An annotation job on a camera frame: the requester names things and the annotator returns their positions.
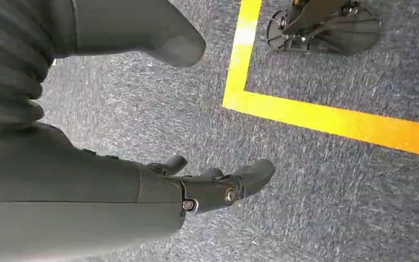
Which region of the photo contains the black robot foot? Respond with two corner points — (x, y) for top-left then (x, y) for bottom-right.
(266, 0), (382, 57)

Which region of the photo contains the ribbed grey right arm sleeve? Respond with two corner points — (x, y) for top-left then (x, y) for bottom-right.
(0, 0), (74, 133)

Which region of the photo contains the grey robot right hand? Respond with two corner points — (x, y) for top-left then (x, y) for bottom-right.
(0, 0), (277, 262)

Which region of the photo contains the yellow floor tape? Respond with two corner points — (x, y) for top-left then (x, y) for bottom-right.
(222, 0), (419, 160)

